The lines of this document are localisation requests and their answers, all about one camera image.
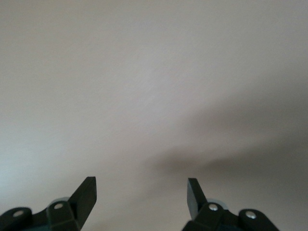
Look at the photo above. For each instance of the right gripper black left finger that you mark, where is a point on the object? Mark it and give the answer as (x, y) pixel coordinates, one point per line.
(84, 199)

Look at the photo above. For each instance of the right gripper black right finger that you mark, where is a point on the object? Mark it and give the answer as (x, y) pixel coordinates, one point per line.
(196, 202)

